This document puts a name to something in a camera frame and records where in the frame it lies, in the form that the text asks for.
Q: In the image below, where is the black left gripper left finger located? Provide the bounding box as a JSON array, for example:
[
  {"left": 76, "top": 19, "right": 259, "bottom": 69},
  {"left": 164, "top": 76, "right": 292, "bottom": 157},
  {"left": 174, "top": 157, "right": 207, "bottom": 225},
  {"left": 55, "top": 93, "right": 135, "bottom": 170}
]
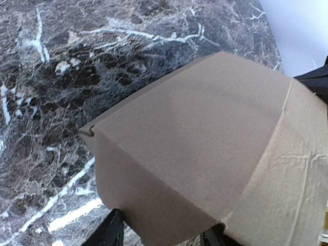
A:
[{"left": 83, "top": 209, "right": 124, "bottom": 246}]

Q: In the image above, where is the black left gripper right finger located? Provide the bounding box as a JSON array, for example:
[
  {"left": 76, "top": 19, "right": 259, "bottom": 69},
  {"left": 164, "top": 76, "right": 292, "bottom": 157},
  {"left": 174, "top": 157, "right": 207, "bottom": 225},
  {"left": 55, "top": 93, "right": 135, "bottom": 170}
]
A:
[{"left": 202, "top": 224, "right": 236, "bottom": 246}]

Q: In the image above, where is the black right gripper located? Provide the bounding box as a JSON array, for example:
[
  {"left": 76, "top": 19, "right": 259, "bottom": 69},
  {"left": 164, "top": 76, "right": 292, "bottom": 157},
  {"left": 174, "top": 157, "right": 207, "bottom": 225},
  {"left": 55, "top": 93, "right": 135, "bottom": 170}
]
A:
[{"left": 294, "top": 56, "right": 328, "bottom": 104}]

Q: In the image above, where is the brown cardboard paper box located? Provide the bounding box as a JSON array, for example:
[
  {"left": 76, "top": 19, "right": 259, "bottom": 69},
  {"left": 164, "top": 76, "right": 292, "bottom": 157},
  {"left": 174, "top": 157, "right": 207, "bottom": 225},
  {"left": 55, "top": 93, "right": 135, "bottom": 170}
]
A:
[{"left": 80, "top": 52, "right": 327, "bottom": 245}]

